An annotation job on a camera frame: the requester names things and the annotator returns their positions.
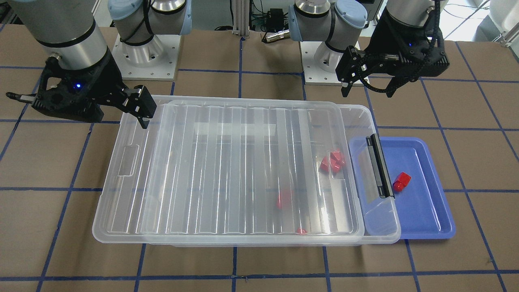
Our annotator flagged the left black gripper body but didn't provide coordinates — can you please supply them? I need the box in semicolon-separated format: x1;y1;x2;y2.
357;11;449;79

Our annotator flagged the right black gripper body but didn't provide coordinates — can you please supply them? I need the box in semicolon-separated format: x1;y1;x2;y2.
6;51;130;123

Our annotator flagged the clear plastic box lid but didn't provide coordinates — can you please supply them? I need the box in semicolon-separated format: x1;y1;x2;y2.
92;99;365;245

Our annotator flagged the red block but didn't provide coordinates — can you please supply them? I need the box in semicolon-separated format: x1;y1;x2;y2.
319;157;342;174
392;172;412;193

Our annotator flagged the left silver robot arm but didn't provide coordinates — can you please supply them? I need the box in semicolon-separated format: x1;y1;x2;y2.
288;0;449;98

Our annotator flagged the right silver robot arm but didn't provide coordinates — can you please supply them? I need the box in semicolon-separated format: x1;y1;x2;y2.
6;0;192;129

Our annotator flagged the clear plastic storage box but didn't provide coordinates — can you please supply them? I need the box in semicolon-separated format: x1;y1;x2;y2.
97;95;402;246

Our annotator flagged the red block box middle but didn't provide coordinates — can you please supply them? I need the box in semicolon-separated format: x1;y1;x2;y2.
276;189;292;210

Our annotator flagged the red block box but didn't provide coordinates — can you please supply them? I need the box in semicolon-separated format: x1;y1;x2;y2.
295;228;307;235
276;189;292;210

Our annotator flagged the red block box far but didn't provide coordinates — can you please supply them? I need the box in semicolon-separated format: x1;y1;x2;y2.
295;228;307;235

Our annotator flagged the blue plastic tray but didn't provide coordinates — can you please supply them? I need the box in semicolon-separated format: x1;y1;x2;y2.
349;137;456;244

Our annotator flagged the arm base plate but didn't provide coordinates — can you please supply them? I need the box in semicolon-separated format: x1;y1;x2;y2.
112;35;182;81
300;41;343;86

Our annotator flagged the black box handle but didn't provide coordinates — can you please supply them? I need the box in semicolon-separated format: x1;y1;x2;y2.
366;133;395;198

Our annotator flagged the aluminium frame post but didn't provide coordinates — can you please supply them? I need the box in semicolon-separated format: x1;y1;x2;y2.
231;0;251;39

